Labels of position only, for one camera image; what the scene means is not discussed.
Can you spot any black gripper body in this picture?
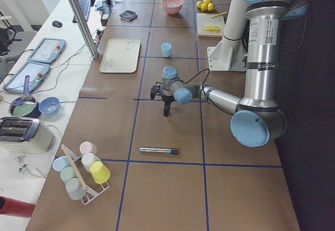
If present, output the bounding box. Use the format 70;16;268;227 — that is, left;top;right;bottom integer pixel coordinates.
150;82;175;105

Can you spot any steel muddler black tip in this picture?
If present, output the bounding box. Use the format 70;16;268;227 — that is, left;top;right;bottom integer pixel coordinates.
139;147;178;155

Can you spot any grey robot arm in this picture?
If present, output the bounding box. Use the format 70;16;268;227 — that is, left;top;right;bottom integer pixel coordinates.
150;0;308;147

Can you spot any pile of clear ice cubes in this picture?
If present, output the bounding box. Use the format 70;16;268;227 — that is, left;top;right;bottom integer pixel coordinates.
165;1;179;8

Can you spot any light blue cup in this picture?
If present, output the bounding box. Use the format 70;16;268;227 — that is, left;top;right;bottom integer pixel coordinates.
161;42;172;58

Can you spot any pink cup on rack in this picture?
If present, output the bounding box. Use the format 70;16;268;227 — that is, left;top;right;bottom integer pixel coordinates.
79;141;97;156

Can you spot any yellow cup on rack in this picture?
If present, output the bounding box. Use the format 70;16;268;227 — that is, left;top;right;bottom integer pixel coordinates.
90;161;111;184

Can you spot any white cup on rack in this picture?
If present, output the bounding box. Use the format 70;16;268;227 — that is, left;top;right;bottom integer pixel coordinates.
81;152;101;173

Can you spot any blue cup on rack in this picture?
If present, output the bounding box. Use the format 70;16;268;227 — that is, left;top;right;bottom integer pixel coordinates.
52;156;71;172

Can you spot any green cup on rack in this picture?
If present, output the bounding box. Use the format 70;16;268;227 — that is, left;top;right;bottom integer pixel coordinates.
60;167;77;184

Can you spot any grey cup on rack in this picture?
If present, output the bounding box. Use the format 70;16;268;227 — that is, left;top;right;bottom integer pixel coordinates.
65;178;86;200

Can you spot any pink bowl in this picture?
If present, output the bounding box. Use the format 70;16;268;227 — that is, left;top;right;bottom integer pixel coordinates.
161;0;184;15

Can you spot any yellow lemon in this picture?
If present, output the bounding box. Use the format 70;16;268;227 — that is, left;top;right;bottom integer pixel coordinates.
200;3;208;12
196;1;203;9
203;0;212;5
207;3;215;12

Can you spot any grey folded cloth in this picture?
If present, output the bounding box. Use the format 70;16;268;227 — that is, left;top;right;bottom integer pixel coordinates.
119;10;137;21

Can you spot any cream bear tray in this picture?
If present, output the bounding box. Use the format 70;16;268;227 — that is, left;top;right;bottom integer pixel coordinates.
99;39;141;73

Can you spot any lemon slice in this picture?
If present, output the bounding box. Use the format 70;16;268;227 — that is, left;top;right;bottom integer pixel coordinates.
204;25;221;31

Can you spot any wooden cutting board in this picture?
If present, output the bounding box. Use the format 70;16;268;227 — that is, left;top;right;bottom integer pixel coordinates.
197;13;225;38

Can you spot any yellow green knife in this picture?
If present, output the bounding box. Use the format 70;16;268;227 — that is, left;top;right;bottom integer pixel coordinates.
211;12;227;19

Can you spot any black keyboard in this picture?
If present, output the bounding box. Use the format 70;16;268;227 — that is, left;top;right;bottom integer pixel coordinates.
77;0;91;21

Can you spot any blue bowl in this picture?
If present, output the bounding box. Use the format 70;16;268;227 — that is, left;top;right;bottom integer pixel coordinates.
39;97;60;115

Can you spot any teach pendant upper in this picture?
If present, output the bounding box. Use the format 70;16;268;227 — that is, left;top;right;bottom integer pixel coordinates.
27;38;66;64

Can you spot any teach pendant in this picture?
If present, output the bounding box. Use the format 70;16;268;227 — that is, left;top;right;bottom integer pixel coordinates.
3;61;50;94
27;38;66;64

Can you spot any black computer mouse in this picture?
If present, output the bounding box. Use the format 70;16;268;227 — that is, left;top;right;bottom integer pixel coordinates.
52;20;63;28

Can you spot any teach pendant lower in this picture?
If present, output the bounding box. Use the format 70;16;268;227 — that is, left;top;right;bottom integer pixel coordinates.
3;61;50;94

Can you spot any blue saucepan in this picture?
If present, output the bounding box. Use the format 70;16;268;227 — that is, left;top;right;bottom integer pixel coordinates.
9;75;41;118

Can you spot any white toaster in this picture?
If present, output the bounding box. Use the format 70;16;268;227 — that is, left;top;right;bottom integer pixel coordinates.
1;117;53;154

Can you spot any red bottle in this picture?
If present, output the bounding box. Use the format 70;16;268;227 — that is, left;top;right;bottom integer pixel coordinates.
1;196;36;218

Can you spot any aluminium frame post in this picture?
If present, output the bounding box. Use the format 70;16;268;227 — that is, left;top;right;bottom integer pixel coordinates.
68;0;98;59

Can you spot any white wire cup rack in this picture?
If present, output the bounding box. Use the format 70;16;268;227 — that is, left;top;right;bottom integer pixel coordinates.
61;144;110;205

